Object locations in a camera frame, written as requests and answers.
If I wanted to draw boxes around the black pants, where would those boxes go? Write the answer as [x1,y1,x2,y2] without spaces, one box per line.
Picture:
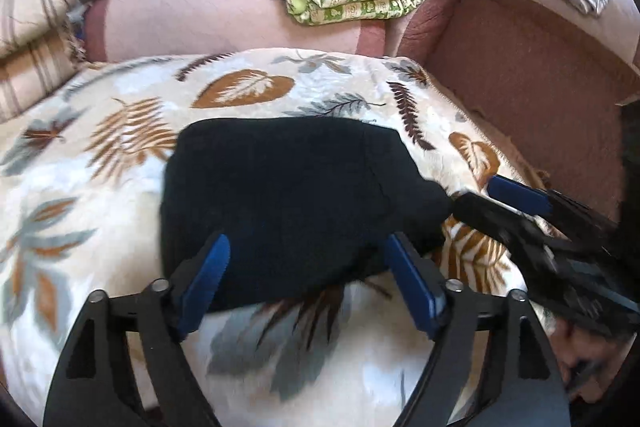
[159,117,453,313]

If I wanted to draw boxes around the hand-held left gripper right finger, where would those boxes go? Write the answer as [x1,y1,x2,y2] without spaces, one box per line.
[383,232,571,427]

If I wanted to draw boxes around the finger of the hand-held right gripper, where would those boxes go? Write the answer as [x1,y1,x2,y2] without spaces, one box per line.
[486,175,618,238]
[452,192,551,258]

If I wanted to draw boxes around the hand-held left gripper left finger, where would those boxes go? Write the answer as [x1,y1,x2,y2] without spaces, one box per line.
[45,232,232,427]

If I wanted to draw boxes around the pink sofa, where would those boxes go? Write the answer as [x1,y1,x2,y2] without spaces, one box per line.
[85,0,640,228]

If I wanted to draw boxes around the leaf print blanket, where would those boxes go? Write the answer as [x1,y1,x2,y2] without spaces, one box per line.
[0,48,561,427]

